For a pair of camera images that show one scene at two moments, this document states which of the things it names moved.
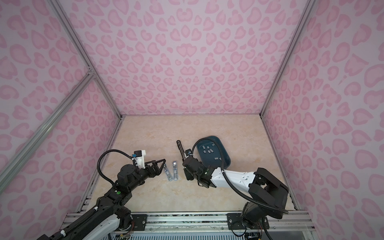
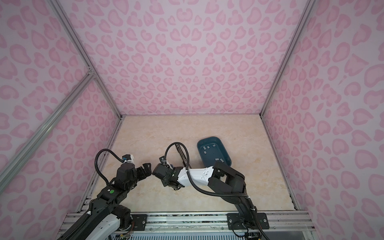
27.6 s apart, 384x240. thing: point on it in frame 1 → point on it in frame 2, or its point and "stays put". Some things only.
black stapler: (180, 147) stays put
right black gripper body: (189, 175) → (165, 182)
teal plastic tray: (210, 152) stays put
